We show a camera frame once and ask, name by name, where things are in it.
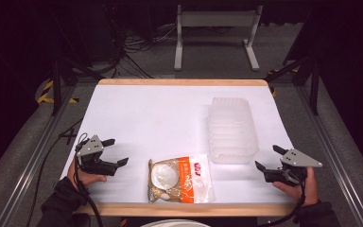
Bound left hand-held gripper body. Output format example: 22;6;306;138
75;134;119;177

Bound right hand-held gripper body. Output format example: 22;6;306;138
263;148;323;187

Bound person's right hand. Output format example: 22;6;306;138
271;166;320;208

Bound person's left hand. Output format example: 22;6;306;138
66;157;108;188

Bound translucent plastic container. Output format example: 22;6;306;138
207;96;261;165

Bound orange and clear food packet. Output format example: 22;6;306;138
147;153;215;204

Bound yellow and black floor tape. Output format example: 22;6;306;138
35;79;80;105

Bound black metal stand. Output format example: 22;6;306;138
264;56;321;116
48;56;106;116

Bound white round object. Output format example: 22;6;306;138
139;218;213;227

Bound aluminium rail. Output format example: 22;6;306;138
0;84;78;227
296;84;363;227

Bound right hand-held gripper black cable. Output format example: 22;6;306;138
257;171;307;227

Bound hand-held gripper black cable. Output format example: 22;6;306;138
257;171;307;227
74;132;105;227

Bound thin black floor cable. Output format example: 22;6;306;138
26;117;84;227

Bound left hand-held gripper black cable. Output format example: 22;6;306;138
74;132;105;227

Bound bundle of floor cables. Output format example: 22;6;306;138
105;22;178;79

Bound white metal table frame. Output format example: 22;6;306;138
173;4;264;72

